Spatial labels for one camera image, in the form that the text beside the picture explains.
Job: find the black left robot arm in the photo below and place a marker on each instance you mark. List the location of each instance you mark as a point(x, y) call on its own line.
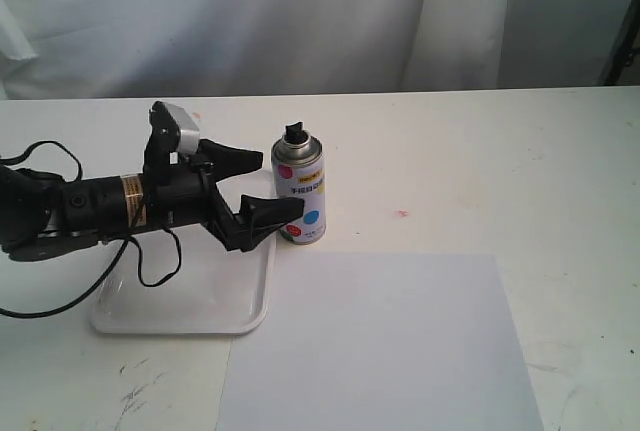
point(43, 216)

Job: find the white spray paint can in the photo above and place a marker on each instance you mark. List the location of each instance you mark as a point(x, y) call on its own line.
point(299, 171)

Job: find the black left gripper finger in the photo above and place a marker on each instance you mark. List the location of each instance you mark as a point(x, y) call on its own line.
point(261, 217)
point(226, 162)

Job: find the black metal stand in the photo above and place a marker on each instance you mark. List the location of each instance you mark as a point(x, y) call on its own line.
point(624, 50)

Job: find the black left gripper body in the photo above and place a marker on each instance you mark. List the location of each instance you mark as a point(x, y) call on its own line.
point(185, 193)

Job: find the white plastic tray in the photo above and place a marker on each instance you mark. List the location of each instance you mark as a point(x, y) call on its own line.
point(186, 284)

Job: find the white backdrop curtain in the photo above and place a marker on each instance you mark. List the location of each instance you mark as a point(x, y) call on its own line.
point(62, 49)

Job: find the white paper sheet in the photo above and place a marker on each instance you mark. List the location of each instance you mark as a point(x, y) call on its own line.
point(381, 341)

